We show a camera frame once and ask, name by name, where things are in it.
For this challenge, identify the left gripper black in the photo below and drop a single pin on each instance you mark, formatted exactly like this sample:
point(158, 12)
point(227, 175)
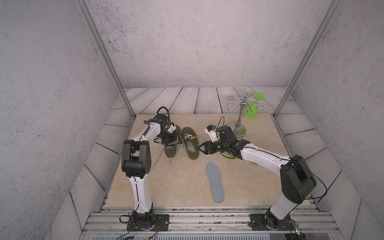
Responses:
point(173, 140)

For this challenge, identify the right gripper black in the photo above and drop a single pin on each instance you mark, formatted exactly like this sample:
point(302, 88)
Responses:
point(207, 145)

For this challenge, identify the olive green shoe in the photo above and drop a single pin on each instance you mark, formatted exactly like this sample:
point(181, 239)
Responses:
point(190, 140)
point(171, 150)

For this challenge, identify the grey-blue insole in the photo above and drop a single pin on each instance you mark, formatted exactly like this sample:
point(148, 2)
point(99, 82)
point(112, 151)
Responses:
point(215, 179)

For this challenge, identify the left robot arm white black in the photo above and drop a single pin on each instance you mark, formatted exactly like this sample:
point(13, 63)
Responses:
point(136, 163)

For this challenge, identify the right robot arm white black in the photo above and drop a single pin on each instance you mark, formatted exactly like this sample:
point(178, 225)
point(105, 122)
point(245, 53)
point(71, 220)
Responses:
point(297, 180)

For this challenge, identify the lime green bowl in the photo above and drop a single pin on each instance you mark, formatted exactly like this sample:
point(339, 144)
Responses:
point(230, 156)

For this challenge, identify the green plastic wine glass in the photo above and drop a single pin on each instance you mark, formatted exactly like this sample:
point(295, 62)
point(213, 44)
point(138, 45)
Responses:
point(252, 105)

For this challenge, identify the chrome cup holder stand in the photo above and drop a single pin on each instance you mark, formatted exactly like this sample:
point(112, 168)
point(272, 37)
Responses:
point(235, 103)

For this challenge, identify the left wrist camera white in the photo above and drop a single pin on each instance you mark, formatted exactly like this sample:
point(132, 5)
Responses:
point(171, 128)

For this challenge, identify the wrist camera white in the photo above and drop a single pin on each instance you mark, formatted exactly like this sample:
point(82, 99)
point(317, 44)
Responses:
point(171, 128)
point(211, 131)

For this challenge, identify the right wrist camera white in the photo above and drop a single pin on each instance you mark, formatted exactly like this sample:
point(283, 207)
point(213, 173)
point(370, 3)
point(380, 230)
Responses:
point(211, 131)

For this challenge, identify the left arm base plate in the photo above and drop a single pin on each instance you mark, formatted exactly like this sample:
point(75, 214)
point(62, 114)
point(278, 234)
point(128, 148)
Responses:
point(148, 223)

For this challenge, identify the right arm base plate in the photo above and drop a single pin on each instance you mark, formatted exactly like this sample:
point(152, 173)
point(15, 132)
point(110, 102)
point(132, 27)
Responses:
point(263, 222)

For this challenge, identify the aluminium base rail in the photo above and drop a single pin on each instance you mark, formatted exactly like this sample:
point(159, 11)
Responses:
point(304, 221)

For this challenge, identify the left aluminium frame post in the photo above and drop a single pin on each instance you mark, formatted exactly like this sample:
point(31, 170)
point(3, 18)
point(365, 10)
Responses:
point(90, 23)

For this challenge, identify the aluminium frame post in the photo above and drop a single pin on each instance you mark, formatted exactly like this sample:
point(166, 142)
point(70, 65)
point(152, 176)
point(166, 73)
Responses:
point(90, 23)
point(320, 32)

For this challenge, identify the right aluminium frame post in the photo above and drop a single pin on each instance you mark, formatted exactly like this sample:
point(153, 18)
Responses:
point(320, 32)

